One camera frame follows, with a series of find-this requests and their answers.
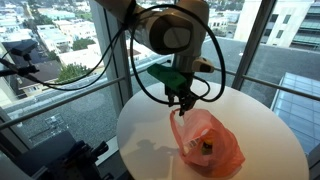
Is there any orange plastic bag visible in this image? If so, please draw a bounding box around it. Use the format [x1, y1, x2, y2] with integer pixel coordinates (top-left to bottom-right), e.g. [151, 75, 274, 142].
[168, 107, 247, 179]

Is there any slanted grey window mullion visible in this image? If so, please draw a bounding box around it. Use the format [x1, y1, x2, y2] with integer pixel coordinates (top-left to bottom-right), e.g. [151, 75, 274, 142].
[231, 0, 272, 92]

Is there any black camera on stand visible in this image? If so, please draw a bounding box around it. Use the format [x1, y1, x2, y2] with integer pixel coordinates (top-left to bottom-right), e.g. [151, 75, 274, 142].
[0, 39, 40, 78]

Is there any grey window rail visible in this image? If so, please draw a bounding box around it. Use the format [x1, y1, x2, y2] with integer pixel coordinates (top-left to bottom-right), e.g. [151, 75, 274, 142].
[0, 75, 127, 132]
[213, 66, 320, 102]

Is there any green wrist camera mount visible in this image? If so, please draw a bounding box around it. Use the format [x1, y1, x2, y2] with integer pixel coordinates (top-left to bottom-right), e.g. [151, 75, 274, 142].
[146, 63, 188, 93]

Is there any long black hanging cable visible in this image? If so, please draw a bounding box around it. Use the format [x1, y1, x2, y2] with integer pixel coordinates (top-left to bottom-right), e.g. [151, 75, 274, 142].
[0, 19, 129, 92]

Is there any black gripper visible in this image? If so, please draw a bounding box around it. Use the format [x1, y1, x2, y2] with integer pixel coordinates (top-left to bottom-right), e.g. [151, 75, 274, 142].
[164, 73, 198, 117]

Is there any white barcode labelled bottle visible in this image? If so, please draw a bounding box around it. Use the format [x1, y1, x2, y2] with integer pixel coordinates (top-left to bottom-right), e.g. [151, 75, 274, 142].
[183, 133, 210, 151]

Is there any dark bottle with yellow cap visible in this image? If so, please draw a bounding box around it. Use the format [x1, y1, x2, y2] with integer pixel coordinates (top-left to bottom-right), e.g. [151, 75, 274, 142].
[199, 137, 215, 156]

